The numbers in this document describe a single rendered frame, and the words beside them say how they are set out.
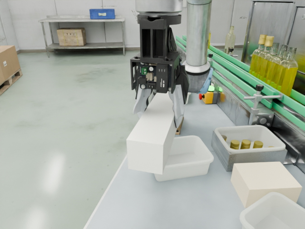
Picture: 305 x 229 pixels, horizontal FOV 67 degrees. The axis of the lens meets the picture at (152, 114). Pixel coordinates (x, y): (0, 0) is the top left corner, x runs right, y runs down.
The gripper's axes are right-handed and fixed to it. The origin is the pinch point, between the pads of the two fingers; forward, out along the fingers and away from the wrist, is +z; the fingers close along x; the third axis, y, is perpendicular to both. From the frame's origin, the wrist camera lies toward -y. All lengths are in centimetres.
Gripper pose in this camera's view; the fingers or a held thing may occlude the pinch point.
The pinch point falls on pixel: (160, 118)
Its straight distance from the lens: 47.9
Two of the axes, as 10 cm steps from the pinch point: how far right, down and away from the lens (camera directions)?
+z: 0.0, 8.9, 4.5
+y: -2.5, 4.3, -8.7
